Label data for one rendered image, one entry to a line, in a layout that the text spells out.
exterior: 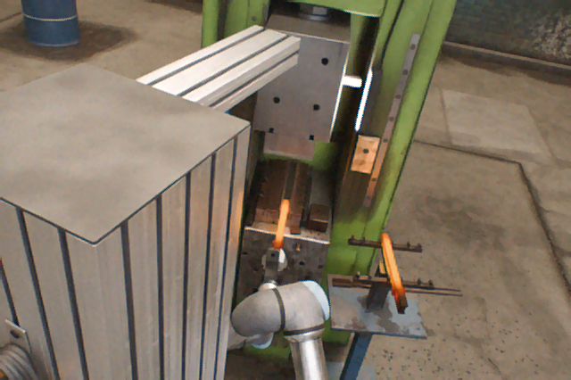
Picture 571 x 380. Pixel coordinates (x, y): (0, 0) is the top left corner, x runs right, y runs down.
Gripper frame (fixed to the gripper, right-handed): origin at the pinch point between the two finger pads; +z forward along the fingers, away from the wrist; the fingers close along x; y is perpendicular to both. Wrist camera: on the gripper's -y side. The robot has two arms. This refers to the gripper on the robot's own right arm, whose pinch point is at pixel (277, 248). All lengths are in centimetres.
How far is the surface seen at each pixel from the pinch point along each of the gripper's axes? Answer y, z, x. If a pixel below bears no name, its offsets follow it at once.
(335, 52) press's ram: -70, 25, 9
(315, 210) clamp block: 3.8, 34.3, 13.3
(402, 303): 2, -16, 48
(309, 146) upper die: -31.5, 26.4, 5.7
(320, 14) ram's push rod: -77, 45, 2
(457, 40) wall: 66, 608, 203
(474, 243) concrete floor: 100, 160, 144
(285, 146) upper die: -29.8, 26.4, -3.3
